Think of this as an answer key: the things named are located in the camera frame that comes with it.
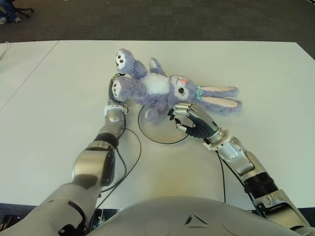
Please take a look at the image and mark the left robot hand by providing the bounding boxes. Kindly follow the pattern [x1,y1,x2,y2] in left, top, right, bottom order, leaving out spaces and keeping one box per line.
[107,73,124,105]

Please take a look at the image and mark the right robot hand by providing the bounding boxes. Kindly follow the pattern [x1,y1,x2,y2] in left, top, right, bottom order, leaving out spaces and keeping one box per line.
[167,103,220,142]

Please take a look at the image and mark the purple plush bunny doll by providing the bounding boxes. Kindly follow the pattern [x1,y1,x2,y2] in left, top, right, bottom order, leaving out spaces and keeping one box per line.
[113,48,244,126]

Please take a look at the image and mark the white plate black rim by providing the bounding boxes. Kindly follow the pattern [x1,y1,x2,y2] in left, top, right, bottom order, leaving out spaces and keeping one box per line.
[137,104,195,145]

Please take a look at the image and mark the silver robot torso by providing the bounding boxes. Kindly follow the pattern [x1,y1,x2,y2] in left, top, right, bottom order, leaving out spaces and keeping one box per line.
[86,195,296,236]

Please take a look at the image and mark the black office chair base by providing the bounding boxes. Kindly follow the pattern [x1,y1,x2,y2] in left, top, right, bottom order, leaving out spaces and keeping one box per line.
[14,6,35,18]

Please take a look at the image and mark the seated person blue jeans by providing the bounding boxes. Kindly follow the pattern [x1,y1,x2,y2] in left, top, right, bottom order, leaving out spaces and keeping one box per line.
[0,0,22,25]

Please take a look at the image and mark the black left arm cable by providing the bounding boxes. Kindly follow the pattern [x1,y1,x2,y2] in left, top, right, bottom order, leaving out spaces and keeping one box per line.
[94,126,142,209]

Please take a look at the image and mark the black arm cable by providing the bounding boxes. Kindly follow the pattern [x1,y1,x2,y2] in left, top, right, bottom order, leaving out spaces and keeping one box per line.
[94,126,142,209]
[215,150,227,204]

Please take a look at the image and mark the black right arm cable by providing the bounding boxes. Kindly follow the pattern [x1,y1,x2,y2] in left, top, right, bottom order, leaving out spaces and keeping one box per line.
[215,150,227,204]

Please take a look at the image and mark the thin white cable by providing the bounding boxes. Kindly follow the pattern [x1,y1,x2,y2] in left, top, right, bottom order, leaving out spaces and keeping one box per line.
[0,41,11,59]

